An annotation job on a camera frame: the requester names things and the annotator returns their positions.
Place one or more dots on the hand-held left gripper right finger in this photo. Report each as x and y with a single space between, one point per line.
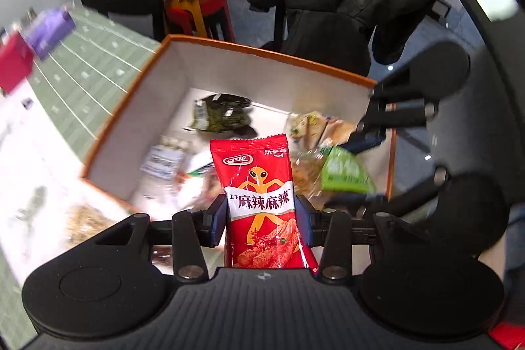
301 218

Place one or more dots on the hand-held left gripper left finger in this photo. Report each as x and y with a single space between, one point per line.
217 218

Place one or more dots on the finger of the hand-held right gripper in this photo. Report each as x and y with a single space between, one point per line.
365 141
414 192

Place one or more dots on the clear packet of dried fruit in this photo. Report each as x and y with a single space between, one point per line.
207 188

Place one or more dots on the white pastry snack packet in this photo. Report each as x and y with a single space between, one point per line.
320 128

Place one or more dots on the red snack packet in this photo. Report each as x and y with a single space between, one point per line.
260 186

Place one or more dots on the black and green snack packet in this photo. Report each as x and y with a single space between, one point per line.
221 114

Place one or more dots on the orange cardboard box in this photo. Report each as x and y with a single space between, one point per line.
135 128

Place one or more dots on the clear packet with white label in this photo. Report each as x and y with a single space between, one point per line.
162 163

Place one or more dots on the red cloth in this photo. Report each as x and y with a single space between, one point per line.
508 335

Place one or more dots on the green checked tablecloth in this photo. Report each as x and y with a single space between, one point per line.
90 63

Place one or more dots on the red and yellow stool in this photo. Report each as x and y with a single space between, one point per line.
205 16

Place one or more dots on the purple tissue pack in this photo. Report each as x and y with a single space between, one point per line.
51 30

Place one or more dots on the pink box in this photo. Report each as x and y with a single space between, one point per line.
14 61

